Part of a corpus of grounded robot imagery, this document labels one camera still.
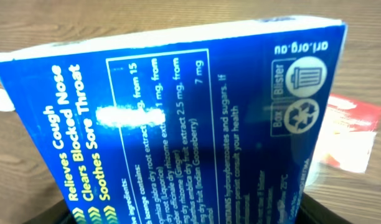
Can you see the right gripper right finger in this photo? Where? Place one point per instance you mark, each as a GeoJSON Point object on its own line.
{"type": "Point", "coordinates": [313, 212]}

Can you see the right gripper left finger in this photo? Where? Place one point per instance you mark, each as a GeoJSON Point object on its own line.
{"type": "Point", "coordinates": [57, 214]}

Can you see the red white medicine box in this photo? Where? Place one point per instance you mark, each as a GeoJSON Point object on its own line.
{"type": "Point", "coordinates": [346, 137]}

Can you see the blue lozenge box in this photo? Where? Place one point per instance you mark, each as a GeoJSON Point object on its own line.
{"type": "Point", "coordinates": [204, 124]}

